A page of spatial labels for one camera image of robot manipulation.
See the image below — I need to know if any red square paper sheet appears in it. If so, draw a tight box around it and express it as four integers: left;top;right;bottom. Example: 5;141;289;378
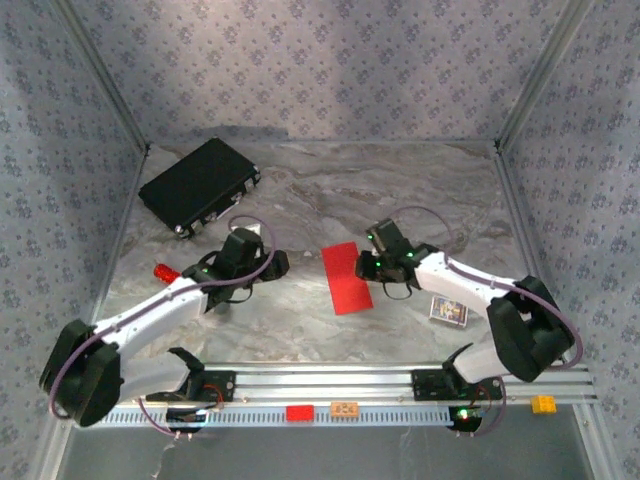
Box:
321;241;376;317

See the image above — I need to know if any playing card box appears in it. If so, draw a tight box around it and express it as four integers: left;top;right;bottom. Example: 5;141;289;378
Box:
428;293;470;328

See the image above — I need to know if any red glitter microphone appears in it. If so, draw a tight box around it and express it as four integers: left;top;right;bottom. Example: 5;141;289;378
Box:
152;261;183;286

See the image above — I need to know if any black briefcase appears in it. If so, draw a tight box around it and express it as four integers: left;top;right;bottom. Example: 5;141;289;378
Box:
137;137;263;241

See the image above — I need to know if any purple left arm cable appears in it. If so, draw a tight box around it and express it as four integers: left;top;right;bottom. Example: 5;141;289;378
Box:
48;214;278;442

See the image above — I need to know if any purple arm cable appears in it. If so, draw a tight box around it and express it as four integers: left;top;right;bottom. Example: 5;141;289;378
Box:
389;204;585;440
48;214;278;442

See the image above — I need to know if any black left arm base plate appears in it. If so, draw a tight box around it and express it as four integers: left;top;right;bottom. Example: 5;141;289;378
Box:
144;368;237;404

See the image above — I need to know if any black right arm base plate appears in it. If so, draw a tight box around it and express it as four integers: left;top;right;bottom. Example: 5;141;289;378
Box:
411;368;503;402

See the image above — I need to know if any long aluminium mounting rail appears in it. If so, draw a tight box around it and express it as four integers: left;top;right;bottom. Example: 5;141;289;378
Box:
54;363;600;405

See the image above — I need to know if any aluminium frame bar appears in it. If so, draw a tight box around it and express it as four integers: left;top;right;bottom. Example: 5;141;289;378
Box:
573;402;626;480
77;147;152;366
492;147;569;364
494;0;596;151
53;0;152;154
34;419;76;480

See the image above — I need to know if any grey slotted cable duct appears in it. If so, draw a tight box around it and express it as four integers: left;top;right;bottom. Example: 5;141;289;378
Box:
94;405;454;428

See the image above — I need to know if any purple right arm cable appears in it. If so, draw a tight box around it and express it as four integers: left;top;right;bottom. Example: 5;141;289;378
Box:
389;204;585;440

